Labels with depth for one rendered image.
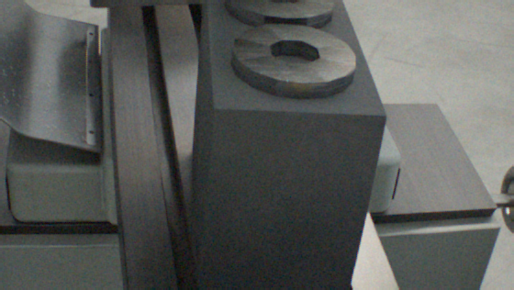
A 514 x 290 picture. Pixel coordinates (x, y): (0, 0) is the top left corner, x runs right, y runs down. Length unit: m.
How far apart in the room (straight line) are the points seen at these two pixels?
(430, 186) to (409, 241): 0.09
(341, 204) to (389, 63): 2.53
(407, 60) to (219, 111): 2.64
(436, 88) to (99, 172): 2.14
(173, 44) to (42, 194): 0.24
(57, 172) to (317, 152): 0.49
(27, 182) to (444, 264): 0.58
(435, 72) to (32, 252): 2.27
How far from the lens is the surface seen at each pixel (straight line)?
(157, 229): 0.78
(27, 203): 1.07
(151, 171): 0.85
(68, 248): 1.10
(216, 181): 0.62
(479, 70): 3.27
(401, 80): 3.07
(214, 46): 0.66
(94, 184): 1.05
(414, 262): 1.22
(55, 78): 1.11
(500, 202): 1.40
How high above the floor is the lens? 1.46
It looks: 34 degrees down
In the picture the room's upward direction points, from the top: 6 degrees clockwise
